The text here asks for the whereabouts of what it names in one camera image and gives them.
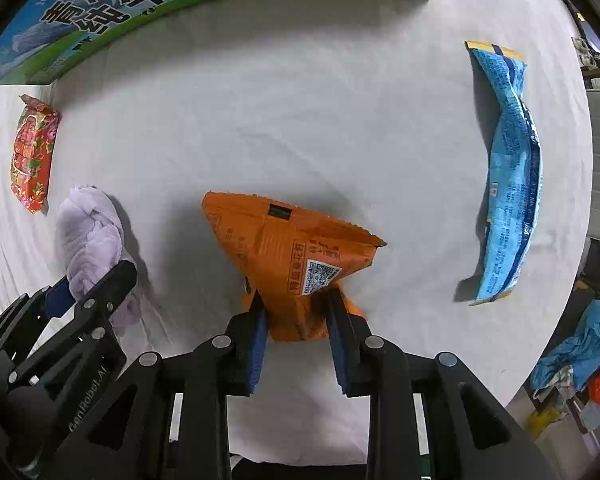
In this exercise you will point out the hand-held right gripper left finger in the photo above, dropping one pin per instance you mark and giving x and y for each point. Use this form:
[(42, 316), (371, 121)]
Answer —
[(258, 355)]

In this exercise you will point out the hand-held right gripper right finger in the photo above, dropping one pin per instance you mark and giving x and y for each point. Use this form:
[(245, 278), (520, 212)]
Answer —
[(341, 360)]

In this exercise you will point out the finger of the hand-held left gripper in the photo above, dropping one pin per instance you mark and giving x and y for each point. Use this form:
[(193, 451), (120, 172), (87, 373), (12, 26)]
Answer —
[(59, 299), (115, 282)]

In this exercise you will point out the lavender cloth bundle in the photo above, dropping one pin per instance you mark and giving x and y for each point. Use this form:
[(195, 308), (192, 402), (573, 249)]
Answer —
[(92, 237)]

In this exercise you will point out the orange snack bag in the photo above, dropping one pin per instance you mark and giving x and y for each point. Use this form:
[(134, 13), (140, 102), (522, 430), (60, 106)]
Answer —
[(285, 265)]

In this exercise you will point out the red floral packet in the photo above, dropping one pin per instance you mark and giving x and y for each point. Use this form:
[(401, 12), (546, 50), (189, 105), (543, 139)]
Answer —
[(32, 155)]

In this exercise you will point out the yellow object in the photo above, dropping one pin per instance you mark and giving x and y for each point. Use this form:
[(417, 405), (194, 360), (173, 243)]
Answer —
[(547, 420)]

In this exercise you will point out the white tablecloth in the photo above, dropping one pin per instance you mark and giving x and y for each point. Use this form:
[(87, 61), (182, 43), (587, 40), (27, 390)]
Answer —
[(280, 125)]

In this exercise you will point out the blue cloth pile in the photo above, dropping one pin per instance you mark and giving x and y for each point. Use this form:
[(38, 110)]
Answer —
[(585, 345)]

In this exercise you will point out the blue snack bag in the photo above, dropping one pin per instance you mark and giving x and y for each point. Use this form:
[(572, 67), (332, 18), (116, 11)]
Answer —
[(512, 170)]

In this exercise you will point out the green and blue milk carton box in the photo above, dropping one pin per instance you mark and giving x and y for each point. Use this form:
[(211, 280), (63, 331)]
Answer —
[(155, 5)]

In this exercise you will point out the wooden chair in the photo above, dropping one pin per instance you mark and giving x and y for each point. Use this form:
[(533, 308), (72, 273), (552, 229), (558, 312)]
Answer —
[(592, 62)]

